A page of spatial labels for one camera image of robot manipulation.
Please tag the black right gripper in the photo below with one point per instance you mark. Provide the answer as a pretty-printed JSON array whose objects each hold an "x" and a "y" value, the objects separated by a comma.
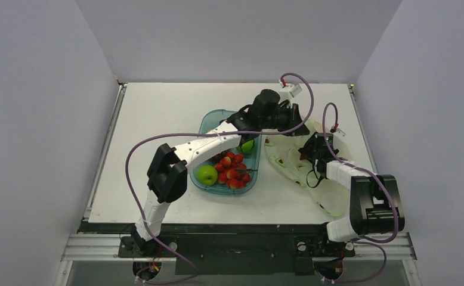
[{"x": 311, "y": 146}]

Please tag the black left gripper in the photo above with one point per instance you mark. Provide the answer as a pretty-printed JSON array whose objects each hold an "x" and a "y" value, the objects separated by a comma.
[{"x": 293, "y": 114}]

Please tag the light green plastic bag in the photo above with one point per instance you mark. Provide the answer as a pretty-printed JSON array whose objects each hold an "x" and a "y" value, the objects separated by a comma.
[{"x": 282, "y": 153}]

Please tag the green striped fake watermelon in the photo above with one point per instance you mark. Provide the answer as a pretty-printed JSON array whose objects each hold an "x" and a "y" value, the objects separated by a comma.
[{"x": 246, "y": 148}]

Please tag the teal plastic tub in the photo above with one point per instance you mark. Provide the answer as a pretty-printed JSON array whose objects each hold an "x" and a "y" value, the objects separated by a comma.
[{"x": 211, "y": 121}]

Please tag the red yellow fake lychee bunch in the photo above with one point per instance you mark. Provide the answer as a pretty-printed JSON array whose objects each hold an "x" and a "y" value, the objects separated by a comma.
[{"x": 234, "y": 173}]

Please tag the green fake apple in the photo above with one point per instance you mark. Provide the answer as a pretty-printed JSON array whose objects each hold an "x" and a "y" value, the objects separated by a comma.
[{"x": 207, "y": 175}]

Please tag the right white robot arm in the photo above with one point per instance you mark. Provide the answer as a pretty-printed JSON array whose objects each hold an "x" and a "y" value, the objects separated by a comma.
[{"x": 374, "y": 206}]

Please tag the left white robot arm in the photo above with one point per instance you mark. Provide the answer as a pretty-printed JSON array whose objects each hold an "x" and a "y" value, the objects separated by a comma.
[{"x": 170, "y": 166}]

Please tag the red fake grape bunch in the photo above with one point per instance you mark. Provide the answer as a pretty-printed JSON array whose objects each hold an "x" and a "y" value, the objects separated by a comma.
[{"x": 217, "y": 158}]

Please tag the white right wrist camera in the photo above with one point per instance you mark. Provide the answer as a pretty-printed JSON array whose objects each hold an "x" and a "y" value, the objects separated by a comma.
[{"x": 336, "y": 131}]

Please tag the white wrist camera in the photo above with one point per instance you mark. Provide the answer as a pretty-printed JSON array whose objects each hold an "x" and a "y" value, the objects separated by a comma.
[
  {"x": 336, "y": 131},
  {"x": 288, "y": 91}
]

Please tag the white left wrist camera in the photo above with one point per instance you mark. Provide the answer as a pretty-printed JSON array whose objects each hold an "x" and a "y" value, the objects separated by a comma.
[{"x": 288, "y": 91}]

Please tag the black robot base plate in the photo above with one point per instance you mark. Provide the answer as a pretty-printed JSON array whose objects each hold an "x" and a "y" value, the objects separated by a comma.
[{"x": 220, "y": 249}]

